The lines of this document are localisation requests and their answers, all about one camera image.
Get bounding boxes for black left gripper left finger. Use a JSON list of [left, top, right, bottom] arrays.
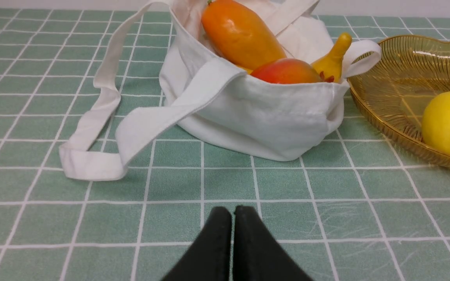
[[162, 206, 232, 281]]

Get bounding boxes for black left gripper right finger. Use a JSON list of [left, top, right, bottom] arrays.
[[233, 206, 312, 281]]

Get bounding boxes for yellow banana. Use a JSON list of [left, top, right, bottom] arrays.
[[311, 32, 352, 84]]

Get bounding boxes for white cloth tote bag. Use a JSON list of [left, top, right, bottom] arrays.
[[59, 0, 382, 181]]

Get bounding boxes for orange papaya fruit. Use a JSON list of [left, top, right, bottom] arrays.
[[201, 0, 287, 71]]

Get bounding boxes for green checkered tablecloth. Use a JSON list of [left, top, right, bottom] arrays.
[[0, 9, 450, 281]]

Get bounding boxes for red orange mango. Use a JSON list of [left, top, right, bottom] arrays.
[[250, 58, 323, 85]]

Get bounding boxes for gold wire fruit basket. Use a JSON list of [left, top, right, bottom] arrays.
[[348, 34, 450, 169]]

